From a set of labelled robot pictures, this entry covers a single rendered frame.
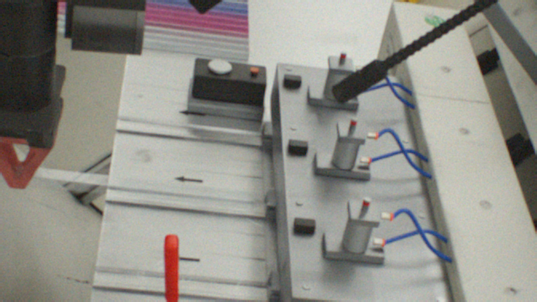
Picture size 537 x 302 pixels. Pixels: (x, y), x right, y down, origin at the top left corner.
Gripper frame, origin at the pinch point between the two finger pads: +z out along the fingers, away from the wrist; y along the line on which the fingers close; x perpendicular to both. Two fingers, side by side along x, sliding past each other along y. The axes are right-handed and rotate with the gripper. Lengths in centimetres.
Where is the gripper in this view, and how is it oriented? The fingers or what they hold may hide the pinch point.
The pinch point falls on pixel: (18, 175)
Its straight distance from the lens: 98.4
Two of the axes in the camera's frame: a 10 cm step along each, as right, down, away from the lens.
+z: -1.6, 7.9, 6.0
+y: -0.2, -6.1, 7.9
